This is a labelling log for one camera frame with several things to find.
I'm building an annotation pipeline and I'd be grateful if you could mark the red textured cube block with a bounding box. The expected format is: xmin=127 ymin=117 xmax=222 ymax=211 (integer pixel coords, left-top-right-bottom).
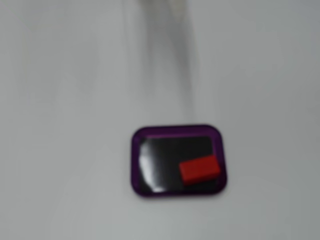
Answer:
xmin=178 ymin=154 xmax=222 ymax=187

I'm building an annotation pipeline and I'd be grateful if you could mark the purple metal tray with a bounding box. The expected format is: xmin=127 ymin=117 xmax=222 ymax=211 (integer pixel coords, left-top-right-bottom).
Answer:
xmin=129 ymin=124 xmax=228 ymax=200

